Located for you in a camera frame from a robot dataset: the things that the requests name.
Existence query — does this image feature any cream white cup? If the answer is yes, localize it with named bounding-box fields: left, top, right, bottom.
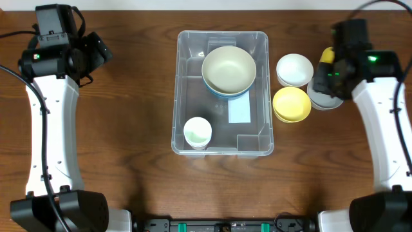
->
left=183, top=117, right=212, bottom=143

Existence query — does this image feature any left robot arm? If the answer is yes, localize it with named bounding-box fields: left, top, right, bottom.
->
left=10, top=4, right=133, bottom=231

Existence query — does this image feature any grey small bowl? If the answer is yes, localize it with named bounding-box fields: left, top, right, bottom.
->
left=306, top=79, right=343, bottom=111

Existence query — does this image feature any cream beige bowl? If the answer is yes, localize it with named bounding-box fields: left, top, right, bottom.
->
left=201, top=46, right=257, bottom=95

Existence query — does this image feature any clear plastic storage container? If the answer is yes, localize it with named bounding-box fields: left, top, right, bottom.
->
left=171, top=30, right=274, bottom=158

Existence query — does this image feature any white small bowl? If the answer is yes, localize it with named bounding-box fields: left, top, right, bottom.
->
left=276, top=53, right=314, bottom=87

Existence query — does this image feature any light blue cup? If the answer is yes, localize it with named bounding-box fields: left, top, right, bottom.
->
left=188, top=142, right=209, bottom=150

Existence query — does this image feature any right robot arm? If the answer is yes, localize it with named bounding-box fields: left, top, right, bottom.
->
left=312, top=19, right=411, bottom=231

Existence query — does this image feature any yellow cup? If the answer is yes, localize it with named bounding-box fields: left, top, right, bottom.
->
left=319, top=47, right=335, bottom=64

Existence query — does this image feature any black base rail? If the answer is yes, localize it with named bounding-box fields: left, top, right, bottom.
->
left=133, top=213, right=319, bottom=232

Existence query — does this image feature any yellow small bowl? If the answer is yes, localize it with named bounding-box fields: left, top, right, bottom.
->
left=272, top=87, right=312, bottom=123

